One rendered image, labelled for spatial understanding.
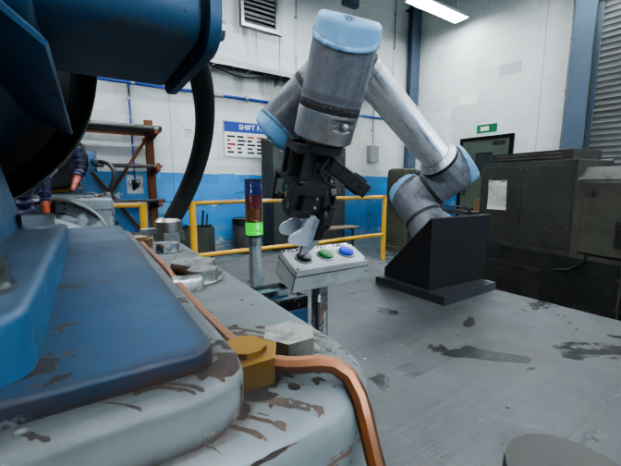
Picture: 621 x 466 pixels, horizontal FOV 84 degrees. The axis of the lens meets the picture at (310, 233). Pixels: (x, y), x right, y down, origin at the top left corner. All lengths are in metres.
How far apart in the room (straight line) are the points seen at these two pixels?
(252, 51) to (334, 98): 6.33
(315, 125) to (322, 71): 0.07
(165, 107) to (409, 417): 5.73
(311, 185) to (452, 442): 0.46
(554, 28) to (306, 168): 7.43
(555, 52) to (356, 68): 7.26
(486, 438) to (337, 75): 0.60
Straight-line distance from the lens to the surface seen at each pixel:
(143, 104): 6.01
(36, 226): 0.19
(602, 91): 7.24
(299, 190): 0.52
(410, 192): 1.43
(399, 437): 0.66
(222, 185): 6.19
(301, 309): 0.88
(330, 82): 0.50
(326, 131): 0.50
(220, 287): 0.16
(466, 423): 0.72
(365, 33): 0.50
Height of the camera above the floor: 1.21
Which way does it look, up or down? 8 degrees down
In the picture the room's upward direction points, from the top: straight up
